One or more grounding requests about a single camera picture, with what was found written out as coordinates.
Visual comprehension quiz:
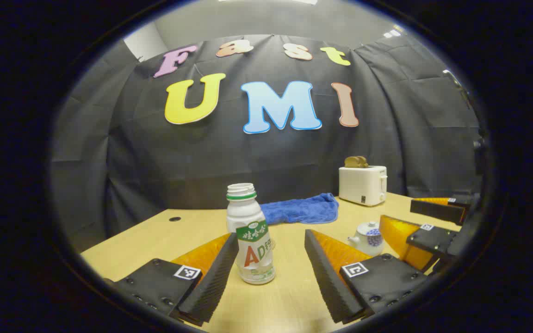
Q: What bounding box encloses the white blue-patterned teacup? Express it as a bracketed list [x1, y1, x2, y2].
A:
[347, 229, 385, 256]

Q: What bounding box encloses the white toaster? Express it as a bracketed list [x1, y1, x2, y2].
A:
[339, 166, 387, 207]

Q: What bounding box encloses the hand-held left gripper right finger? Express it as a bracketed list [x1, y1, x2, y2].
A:
[304, 229, 434, 324]

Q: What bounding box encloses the blue towel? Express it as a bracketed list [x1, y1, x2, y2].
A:
[260, 193, 340, 226]

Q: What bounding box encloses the white plastic water bottle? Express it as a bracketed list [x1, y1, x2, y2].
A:
[226, 183, 276, 285]

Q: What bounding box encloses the black backdrop cloth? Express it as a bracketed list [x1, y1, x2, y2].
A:
[51, 35, 484, 241]

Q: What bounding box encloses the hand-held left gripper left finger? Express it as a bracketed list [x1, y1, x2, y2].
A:
[105, 233, 239, 327]

